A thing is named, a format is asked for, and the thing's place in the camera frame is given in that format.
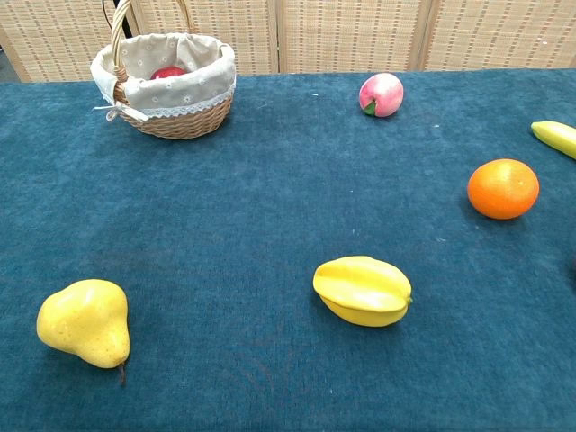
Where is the yellow starfruit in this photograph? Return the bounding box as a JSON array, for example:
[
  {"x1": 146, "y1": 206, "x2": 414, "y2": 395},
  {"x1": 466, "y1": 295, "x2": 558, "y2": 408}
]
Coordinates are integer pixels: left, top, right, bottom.
[{"x1": 312, "y1": 255, "x2": 414, "y2": 329}]

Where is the black stand pole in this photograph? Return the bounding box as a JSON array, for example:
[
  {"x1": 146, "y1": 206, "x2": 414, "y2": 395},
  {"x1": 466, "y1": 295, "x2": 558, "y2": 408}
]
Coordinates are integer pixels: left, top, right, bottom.
[{"x1": 119, "y1": 0, "x2": 141, "y2": 38}]

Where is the blue table cloth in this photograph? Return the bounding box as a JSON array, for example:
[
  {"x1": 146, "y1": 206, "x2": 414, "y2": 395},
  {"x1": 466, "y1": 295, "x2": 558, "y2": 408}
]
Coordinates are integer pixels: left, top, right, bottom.
[{"x1": 0, "y1": 67, "x2": 576, "y2": 432}]

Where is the pink peach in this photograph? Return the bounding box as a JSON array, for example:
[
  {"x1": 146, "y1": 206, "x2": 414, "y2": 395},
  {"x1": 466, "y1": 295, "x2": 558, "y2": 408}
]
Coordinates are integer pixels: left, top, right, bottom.
[{"x1": 358, "y1": 72, "x2": 405, "y2": 119}]

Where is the yellow banana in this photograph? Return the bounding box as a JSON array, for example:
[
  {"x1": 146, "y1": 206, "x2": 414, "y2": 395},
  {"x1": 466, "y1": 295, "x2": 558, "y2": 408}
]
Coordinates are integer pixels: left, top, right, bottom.
[{"x1": 530, "y1": 121, "x2": 576, "y2": 161}]

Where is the bamboo folding screen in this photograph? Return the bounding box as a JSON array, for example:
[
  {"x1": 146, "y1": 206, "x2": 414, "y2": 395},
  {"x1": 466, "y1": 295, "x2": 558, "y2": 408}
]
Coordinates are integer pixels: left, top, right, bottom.
[{"x1": 0, "y1": 0, "x2": 576, "y2": 84}]

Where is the red apple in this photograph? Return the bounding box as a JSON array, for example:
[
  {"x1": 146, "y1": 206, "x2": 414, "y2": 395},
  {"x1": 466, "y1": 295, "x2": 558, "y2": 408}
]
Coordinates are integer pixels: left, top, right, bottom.
[{"x1": 149, "y1": 66, "x2": 188, "y2": 81}]

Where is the yellow pear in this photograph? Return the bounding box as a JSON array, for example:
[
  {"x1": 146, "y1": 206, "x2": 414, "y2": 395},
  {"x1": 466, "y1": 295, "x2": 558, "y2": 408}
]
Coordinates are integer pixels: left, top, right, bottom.
[{"x1": 36, "y1": 278, "x2": 131, "y2": 387}]

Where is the orange fruit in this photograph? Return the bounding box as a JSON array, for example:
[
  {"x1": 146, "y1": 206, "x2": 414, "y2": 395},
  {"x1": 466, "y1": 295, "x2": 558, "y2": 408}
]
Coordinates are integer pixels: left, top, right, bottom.
[{"x1": 466, "y1": 157, "x2": 541, "y2": 221}]

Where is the wicker basket with cloth liner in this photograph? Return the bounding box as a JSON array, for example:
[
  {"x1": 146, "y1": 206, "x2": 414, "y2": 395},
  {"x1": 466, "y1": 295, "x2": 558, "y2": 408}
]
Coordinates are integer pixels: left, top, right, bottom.
[{"x1": 89, "y1": 0, "x2": 238, "y2": 140}]

